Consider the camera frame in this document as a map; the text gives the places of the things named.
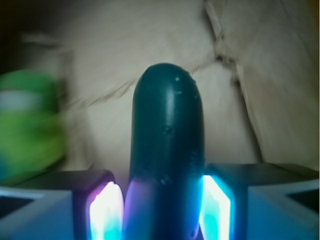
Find brown paper bag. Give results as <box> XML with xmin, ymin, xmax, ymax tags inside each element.
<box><xmin>0</xmin><ymin>0</ymin><xmax>320</xmax><ymax>173</ymax></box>

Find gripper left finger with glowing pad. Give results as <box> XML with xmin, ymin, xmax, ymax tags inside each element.
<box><xmin>0</xmin><ymin>170</ymin><xmax>124</xmax><ymax>240</ymax></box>

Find dark green plastic pickle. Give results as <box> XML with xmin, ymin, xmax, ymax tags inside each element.
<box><xmin>122</xmin><ymin>63</ymin><xmax>205</xmax><ymax>240</ymax></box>

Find green plush frog toy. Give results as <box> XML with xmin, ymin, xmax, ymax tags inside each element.
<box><xmin>0</xmin><ymin>70</ymin><xmax>67</xmax><ymax>179</ymax></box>

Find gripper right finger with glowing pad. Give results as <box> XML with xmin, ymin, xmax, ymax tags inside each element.
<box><xmin>199</xmin><ymin>163</ymin><xmax>320</xmax><ymax>240</ymax></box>

